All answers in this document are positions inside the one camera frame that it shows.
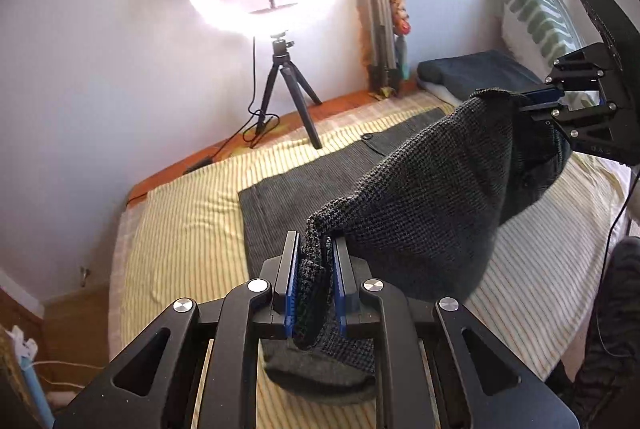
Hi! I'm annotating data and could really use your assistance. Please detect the dark grey woven pants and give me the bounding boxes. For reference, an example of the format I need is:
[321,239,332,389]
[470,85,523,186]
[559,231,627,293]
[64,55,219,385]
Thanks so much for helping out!
[239,90,570,404]

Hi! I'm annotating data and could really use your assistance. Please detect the green striped white pillow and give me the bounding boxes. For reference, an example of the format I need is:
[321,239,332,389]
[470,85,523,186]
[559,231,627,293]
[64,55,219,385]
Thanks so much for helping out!
[500,0,586,82]

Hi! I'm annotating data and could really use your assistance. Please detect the folded dark navy garment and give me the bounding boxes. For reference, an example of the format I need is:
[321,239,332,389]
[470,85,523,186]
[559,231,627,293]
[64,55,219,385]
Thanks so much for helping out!
[416,50,541,106]

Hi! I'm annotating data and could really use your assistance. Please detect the yellow striped bed sheet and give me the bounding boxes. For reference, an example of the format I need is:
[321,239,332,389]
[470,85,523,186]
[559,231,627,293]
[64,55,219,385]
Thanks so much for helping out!
[106,87,632,429]

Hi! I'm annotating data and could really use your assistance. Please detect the folded silver tripod stand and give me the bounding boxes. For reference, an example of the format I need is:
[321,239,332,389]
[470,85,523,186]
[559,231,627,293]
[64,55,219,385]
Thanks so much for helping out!
[357,0,401,97]

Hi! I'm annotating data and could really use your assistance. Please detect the black mini tripod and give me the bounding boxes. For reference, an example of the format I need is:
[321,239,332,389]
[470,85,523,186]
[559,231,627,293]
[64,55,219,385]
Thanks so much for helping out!
[255,32,322,149]

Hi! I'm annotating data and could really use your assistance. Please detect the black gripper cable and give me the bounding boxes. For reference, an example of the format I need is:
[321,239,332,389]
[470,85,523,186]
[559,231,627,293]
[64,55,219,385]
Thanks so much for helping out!
[596,165,640,360]

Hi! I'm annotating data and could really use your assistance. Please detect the black power cable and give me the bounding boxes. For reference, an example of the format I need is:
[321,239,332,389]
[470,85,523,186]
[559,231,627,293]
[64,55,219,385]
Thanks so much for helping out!
[182,35,281,174]

